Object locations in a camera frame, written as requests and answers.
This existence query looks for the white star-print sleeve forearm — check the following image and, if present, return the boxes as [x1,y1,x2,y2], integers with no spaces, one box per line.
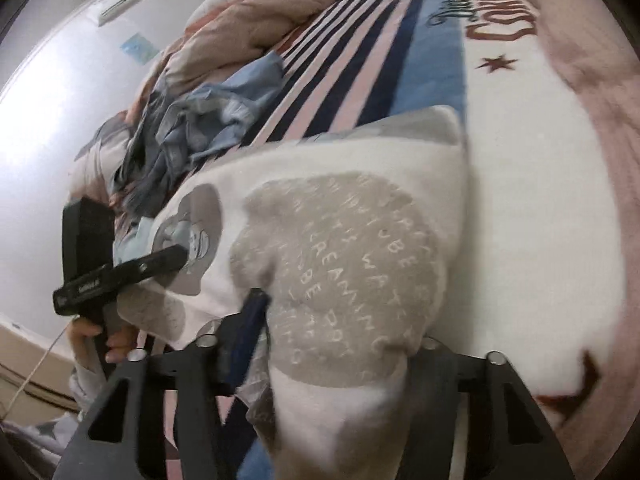
[70,341,107,413]

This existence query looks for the white grey patterned pants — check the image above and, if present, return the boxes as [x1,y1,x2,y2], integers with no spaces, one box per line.
[117,105,468,479]

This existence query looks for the person's left hand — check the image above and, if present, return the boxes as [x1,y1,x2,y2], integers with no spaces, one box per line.
[66,318,139,370]

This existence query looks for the pink ribbed knit blanket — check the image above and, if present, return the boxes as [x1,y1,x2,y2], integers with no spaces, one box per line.
[528,0,639,479]

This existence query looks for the blue denim clothes pile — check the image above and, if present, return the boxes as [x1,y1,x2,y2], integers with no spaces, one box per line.
[114,52,284,219]

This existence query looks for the blue wall poster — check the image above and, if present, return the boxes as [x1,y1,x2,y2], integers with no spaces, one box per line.
[120,32,160,65]

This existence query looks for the pink beige crumpled duvet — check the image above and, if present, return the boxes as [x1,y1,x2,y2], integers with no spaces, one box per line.
[68,0,337,204]

